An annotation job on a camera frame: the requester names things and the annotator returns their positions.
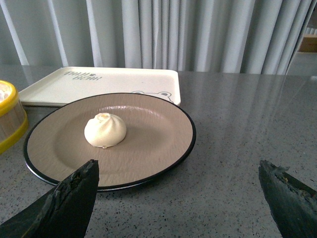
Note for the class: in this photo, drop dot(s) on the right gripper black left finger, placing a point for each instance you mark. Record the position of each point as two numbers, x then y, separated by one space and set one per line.
63 212

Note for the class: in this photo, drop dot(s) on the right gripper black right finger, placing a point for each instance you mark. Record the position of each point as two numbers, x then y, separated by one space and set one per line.
293 205

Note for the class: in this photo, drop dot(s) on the white steamed bun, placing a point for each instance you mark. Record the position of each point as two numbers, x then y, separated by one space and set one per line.
105 130

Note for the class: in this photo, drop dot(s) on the brown plate with black rim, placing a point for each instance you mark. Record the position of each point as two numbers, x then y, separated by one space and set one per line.
160 135

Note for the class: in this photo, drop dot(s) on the white bear print tray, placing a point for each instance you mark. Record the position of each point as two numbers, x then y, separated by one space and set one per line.
69 84

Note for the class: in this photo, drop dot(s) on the yellow rimmed wooden steamer basket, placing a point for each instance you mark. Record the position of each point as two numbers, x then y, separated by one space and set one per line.
13 118

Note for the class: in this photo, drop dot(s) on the wooden shelf behind curtain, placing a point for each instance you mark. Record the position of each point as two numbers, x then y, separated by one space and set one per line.
309 41

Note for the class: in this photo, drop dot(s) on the grey pleated curtain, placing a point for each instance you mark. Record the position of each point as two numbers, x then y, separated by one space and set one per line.
232 36

